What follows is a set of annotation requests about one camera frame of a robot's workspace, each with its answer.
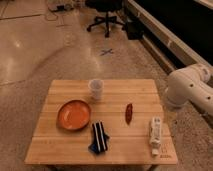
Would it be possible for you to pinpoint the orange ceramic bowl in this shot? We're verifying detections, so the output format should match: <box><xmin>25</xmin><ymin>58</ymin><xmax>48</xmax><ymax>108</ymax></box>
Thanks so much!
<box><xmin>57</xmin><ymin>100</ymin><xmax>91</xmax><ymax>131</ymax></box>

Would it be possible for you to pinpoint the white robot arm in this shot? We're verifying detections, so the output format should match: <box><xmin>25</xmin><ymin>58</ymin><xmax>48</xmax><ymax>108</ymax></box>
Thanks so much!
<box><xmin>164</xmin><ymin>63</ymin><xmax>213</xmax><ymax>129</ymax></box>

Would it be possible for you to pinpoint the clear plastic cup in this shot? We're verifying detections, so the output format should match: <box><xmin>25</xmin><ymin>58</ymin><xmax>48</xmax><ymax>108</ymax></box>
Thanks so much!
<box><xmin>88</xmin><ymin>79</ymin><xmax>103</xmax><ymax>100</ymax></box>

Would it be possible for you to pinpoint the red chili pepper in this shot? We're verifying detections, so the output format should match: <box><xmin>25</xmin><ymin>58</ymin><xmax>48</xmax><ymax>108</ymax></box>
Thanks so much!
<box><xmin>125</xmin><ymin>103</ymin><xmax>133</xmax><ymax>124</ymax></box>

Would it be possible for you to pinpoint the wooden table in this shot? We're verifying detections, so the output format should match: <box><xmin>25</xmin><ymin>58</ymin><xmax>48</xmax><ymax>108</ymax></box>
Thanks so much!
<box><xmin>25</xmin><ymin>79</ymin><xmax>178</xmax><ymax>168</ymax></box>

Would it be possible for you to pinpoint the blue striped cloth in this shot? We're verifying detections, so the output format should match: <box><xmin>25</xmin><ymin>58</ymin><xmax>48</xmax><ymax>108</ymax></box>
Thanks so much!
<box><xmin>88</xmin><ymin>122</ymin><xmax>109</xmax><ymax>155</ymax></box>

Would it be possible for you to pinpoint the black box on floor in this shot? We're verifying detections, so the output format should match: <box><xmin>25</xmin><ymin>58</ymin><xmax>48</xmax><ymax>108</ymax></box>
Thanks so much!
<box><xmin>125</xmin><ymin>22</ymin><xmax>144</xmax><ymax>40</ymax></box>

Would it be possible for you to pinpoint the white tube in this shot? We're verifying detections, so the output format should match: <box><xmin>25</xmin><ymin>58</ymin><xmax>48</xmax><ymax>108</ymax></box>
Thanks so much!
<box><xmin>149</xmin><ymin>117</ymin><xmax>162</xmax><ymax>156</ymax></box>

